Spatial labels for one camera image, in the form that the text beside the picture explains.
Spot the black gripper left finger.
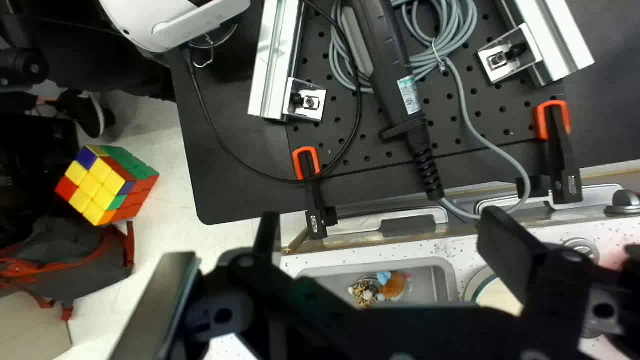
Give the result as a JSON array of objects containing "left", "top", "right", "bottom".
[{"left": 188, "top": 210, "right": 348, "bottom": 360}]

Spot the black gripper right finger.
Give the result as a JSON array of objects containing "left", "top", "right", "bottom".
[{"left": 476, "top": 204, "right": 601, "bottom": 360}]

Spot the brown and blue stuffed animal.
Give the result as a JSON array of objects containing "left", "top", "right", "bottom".
[{"left": 371, "top": 268, "right": 412, "bottom": 303}]

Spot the cream pot with teal band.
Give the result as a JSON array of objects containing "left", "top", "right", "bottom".
[{"left": 462, "top": 263, "right": 528, "bottom": 321}]

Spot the grey sink basin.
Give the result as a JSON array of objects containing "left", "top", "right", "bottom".
[{"left": 295, "top": 259, "right": 462, "bottom": 312}]

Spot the small tan plush toy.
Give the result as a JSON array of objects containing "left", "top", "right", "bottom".
[{"left": 345, "top": 278, "right": 378, "bottom": 310}]

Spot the wooden toy kitchen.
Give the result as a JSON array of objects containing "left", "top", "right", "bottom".
[{"left": 275, "top": 183, "right": 640, "bottom": 360}]

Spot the orange and black clamp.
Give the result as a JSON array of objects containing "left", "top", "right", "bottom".
[
  {"left": 515, "top": 98, "right": 586, "bottom": 206},
  {"left": 289, "top": 144, "right": 339, "bottom": 243}
]

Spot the colourful puzzle cube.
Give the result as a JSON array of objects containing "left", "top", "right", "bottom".
[{"left": 54, "top": 144, "right": 162, "bottom": 229}]

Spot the black shoe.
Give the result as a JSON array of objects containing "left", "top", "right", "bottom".
[{"left": 54, "top": 88, "right": 118, "bottom": 140}]

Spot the white VR headset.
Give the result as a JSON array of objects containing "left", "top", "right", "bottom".
[{"left": 98, "top": 0, "right": 251, "bottom": 56}]

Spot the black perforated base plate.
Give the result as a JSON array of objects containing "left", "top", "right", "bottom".
[{"left": 168, "top": 0, "right": 640, "bottom": 227}]

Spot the thin black cable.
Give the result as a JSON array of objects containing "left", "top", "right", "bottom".
[{"left": 182, "top": 0, "right": 367, "bottom": 186}]

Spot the dark backpack with orange straps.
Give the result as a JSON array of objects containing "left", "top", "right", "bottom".
[{"left": 0, "top": 217, "right": 140, "bottom": 325}]

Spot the thick black cable connector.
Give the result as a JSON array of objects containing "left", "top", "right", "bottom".
[{"left": 348, "top": 0, "right": 448, "bottom": 202}]

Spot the aluminium rail with bracket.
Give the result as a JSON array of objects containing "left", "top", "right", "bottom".
[
  {"left": 477, "top": 0, "right": 597, "bottom": 88},
  {"left": 246, "top": 0, "right": 329, "bottom": 124}
]

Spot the grey coiled cable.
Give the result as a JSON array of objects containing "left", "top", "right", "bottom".
[{"left": 327, "top": 0, "right": 535, "bottom": 227}]

